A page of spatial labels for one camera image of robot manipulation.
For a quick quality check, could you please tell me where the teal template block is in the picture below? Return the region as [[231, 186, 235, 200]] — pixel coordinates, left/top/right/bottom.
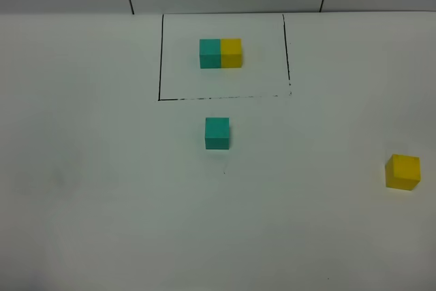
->
[[199, 39, 221, 69]]

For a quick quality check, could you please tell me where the yellow template block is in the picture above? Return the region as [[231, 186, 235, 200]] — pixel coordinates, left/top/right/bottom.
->
[[220, 38, 243, 68]]

